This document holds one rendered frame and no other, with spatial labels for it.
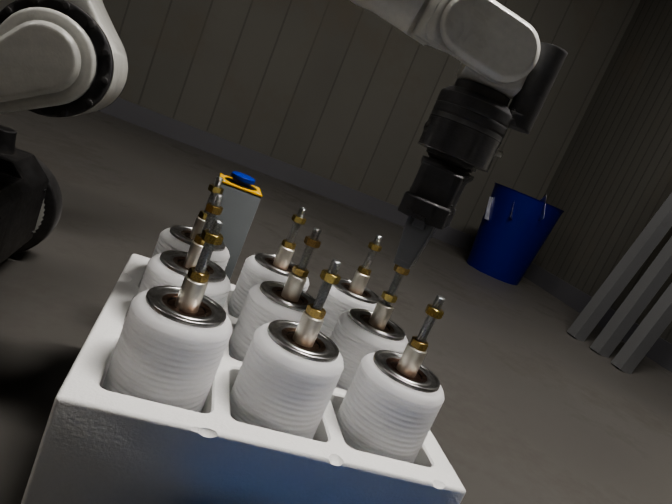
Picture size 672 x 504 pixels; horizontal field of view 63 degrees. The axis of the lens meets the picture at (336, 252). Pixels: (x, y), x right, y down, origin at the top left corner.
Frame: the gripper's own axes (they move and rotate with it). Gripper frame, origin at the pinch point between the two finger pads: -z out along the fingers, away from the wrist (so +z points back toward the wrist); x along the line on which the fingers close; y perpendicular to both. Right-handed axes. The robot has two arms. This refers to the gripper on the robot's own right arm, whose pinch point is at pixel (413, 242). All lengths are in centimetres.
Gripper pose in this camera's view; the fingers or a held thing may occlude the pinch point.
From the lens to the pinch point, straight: 67.1
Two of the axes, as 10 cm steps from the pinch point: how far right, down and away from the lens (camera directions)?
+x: -2.9, 0.9, -9.5
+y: 8.8, 4.2, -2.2
